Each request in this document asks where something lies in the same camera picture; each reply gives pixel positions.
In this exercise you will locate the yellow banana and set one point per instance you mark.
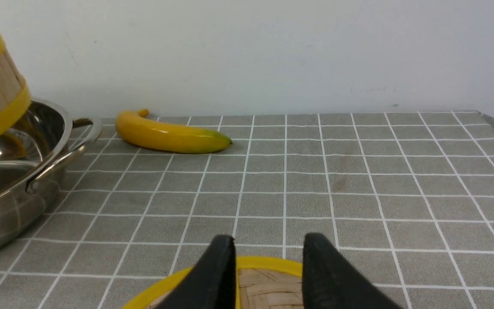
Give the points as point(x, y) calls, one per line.
point(134, 127)

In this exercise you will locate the grey checkered tablecloth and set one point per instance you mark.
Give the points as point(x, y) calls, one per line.
point(408, 198)

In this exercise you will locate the bamboo steamer lid yellow frame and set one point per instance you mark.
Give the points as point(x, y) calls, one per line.
point(262, 282)

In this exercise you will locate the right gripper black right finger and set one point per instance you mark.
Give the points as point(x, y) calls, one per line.
point(330, 281)

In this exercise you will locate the stainless steel pot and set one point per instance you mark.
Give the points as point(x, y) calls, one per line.
point(34, 155)

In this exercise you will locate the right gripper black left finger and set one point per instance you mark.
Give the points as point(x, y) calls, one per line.
point(211, 283)

